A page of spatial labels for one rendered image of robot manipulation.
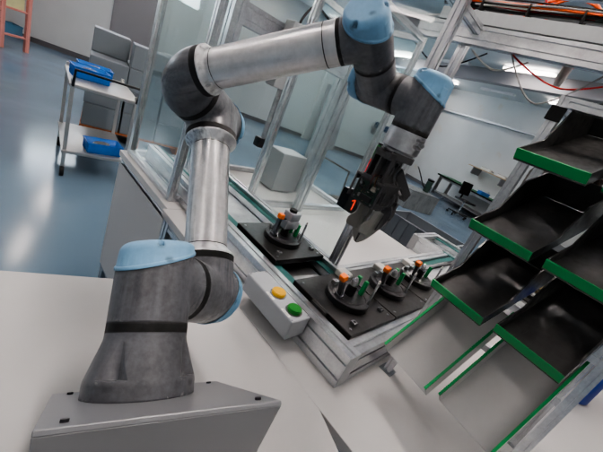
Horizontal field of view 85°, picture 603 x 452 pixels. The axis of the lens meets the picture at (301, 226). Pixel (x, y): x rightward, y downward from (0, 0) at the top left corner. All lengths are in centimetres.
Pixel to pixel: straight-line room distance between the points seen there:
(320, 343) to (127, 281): 53
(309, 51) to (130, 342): 53
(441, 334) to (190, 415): 65
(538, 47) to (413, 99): 141
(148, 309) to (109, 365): 8
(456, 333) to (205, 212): 65
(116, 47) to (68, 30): 618
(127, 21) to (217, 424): 1086
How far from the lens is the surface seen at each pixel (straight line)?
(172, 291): 54
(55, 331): 86
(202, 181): 73
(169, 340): 54
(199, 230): 69
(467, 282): 88
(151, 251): 54
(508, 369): 93
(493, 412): 89
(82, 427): 42
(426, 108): 67
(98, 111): 482
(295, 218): 117
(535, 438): 99
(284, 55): 64
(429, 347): 91
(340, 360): 89
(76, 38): 1125
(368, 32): 60
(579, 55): 200
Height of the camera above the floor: 147
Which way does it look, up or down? 21 degrees down
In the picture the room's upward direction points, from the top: 24 degrees clockwise
